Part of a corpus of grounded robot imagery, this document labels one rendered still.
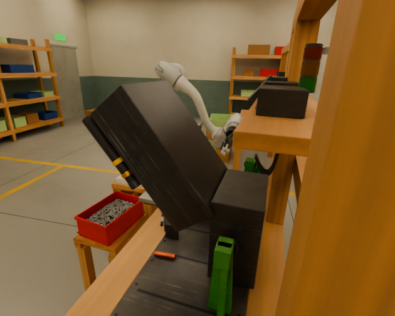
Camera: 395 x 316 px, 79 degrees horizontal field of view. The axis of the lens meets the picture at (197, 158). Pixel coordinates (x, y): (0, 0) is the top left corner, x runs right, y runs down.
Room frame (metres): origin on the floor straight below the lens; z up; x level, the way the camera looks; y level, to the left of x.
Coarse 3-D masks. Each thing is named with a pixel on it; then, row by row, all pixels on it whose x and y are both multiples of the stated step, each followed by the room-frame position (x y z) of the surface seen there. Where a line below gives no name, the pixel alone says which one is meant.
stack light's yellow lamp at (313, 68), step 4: (304, 64) 0.76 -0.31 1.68; (308, 64) 0.75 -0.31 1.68; (312, 64) 0.74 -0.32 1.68; (316, 64) 0.74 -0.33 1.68; (304, 68) 0.75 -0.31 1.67; (308, 68) 0.74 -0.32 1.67; (312, 68) 0.74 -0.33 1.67; (316, 68) 0.74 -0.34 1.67; (300, 72) 0.77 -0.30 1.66; (304, 72) 0.75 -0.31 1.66; (308, 72) 0.74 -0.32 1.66; (312, 72) 0.74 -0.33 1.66; (316, 72) 0.74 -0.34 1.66; (304, 76) 0.75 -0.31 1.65; (308, 76) 0.74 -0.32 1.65; (312, 76) 0.74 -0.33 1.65; (316, 76) 0.75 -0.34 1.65
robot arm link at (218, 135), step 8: (176, 80) 1.61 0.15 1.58; (184, 80) 1.62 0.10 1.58; (176, 88) 1.64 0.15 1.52; (184, 88) 1.61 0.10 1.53; (192, 88) 1.61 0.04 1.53; (192, 96) 1.61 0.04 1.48; (200, 96) 1.62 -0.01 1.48; (200, 104) 1.61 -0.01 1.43; (200, 112) 1.61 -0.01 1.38; (208, 120) 1.62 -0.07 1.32; (208, 128) 1.61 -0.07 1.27; (216, 128) 1.61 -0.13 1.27; (216, 136) 1.58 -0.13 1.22; (224, 136) 1.55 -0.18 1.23; (216, 144) 1.59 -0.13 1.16
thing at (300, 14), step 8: (304, 0) 0.81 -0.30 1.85; (312, 0) 0.80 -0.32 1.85; (320, 0) 0.80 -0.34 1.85; (328, 0) 0.80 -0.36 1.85; (336, 0) 0.79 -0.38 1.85; (304, 8) 0.90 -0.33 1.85; (312, 8) 0.90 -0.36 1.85; (320, 8) 0.89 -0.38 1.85; (328, 8) 0.89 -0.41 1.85; (296, 16) 1.20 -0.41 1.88; (304, 16) 1.03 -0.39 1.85; (312, 16) 1.02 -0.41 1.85; (320, 16) 1.02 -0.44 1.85
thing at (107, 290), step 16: (144, 224) 1.02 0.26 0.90; (160, 224) 1.03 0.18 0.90; (144, 240) 0.90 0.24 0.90; (160, 240) 0.91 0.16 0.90; (128, 256) 0.80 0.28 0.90; (144, 256) 0.80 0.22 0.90; (112, 272) 0.72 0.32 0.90; (128, 272) 0.72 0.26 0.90; (96, 288) 0.64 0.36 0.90; (112, 288) 0.64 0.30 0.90; (128, 288) 0.65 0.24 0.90; (80, 304) 0.58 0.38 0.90; (96, 304) 0.58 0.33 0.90; (112, 304) 0.58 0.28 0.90
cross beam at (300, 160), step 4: (296, 156) 1.08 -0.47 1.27; (300, 156) 1.08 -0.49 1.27; (296, 160) 1.03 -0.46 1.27; (300, 160) 1.03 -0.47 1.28; (304, 160) 1.03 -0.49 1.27; (296, 164) 1.01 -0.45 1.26; (300, 164) 0.97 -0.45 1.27; (304, 164) 0.98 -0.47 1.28; (296, 168) 0.98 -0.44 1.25; (300, 168) 0.93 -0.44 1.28; (304, 168) 0.93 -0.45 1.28; (296, 172) 0.96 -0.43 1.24; (300, 172) 0.89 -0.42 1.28; (296, 176) 0.94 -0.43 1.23; (300, 176) 0.85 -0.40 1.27; (296, 180) 0.92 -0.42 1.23; (300, 180) 0.82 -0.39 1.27; (296, 184) 0.90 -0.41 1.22; (300, 184) 0.79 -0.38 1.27; (296, 188) 0.88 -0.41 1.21; (300, 188) 0.78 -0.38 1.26; (296, 192) 0.85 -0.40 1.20; (296, 196) 0.84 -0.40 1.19
